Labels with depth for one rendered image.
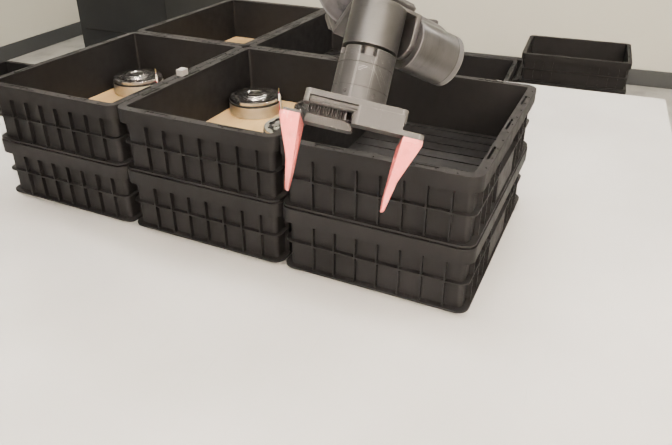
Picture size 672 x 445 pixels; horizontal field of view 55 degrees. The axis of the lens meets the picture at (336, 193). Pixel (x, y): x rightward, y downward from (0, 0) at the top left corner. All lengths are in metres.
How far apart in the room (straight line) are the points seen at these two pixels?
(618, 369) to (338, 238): 0.42
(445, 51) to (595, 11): 3.67
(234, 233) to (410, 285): 0.30
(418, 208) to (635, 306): 0.37
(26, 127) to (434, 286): 0.78
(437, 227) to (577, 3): 3.53
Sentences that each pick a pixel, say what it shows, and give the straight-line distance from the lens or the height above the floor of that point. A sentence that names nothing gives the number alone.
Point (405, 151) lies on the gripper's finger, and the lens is 0.62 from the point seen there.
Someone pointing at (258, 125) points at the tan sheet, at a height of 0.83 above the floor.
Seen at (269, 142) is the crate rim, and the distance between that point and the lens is 0.93.
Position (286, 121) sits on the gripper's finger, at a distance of 0.62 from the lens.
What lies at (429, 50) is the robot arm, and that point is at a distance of 0.68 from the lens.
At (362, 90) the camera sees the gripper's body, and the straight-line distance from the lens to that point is 0.63.
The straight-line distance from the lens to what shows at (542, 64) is 2.68.
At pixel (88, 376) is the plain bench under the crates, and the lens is 0.91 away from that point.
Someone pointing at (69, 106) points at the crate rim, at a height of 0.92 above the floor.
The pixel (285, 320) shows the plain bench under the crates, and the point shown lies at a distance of 0.94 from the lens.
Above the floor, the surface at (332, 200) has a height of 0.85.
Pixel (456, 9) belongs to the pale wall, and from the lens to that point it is 4.43.
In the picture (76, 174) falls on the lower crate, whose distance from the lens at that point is 1.25.
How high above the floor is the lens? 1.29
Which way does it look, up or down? 28 degrees down
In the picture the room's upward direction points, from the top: straight up
